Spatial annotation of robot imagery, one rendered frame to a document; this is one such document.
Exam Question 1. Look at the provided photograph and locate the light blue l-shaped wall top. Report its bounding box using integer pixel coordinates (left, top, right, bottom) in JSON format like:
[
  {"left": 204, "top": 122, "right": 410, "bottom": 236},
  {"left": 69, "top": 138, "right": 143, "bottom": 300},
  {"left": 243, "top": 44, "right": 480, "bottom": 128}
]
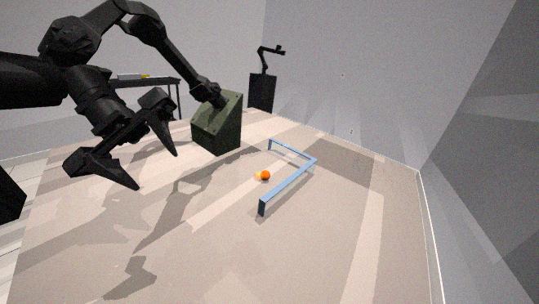
[{"left": 257, "top": 138, "right": 318, "bottom": 217}]

